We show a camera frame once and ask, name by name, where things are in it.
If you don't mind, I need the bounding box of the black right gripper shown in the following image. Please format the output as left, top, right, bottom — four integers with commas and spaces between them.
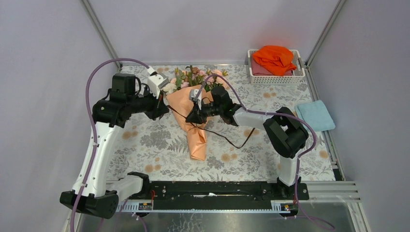
186, 99, 223, 125

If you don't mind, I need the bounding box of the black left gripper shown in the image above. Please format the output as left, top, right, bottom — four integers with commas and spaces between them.
126, 85, 170, 120

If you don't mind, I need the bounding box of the pink fake flower stem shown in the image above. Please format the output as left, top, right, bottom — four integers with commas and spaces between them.
206, 69, 229, 89

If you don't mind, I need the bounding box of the brown kraft wrapping paper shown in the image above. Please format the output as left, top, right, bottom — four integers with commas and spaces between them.
166, 85, 207, 161

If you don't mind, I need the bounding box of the pink fake flower bunch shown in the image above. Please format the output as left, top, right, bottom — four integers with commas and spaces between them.
170, 65, 209, 90

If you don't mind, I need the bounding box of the dark brown ribbon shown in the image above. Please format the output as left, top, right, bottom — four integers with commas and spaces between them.
158, 104, 256, 150

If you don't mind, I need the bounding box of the light blue towel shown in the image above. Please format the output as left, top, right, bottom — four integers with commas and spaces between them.
295, 100, 336, 132

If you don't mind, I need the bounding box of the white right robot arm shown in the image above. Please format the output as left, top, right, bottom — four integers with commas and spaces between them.
186, 86, 308, 199

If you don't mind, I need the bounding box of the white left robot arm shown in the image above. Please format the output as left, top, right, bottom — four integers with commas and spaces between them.
59, 73, 169, 219

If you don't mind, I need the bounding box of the pink folded cloth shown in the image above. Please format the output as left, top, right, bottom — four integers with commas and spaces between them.
251, 58, 297, 76

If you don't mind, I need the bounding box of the floral patterned table mat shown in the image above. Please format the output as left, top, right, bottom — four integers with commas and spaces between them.
91, 64, 337, 182

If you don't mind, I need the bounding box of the orange folded cloth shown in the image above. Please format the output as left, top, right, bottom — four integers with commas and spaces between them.
252, 45, 293, 65

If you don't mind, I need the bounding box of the white perforated plastic basket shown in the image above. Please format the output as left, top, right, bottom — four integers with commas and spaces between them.
247, 49, 306, 85

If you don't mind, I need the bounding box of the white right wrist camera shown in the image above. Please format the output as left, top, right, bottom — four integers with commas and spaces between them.
189, 89, 202, 111

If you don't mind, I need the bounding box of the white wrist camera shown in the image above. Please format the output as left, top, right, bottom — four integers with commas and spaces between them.
189, 89, 202, 111
146, 72, 170, 99

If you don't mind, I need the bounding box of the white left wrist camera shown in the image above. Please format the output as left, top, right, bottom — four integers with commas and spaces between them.
146, 72, 170, 99

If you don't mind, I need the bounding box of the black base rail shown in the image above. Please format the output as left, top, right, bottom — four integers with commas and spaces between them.
128, 172, 309, 211

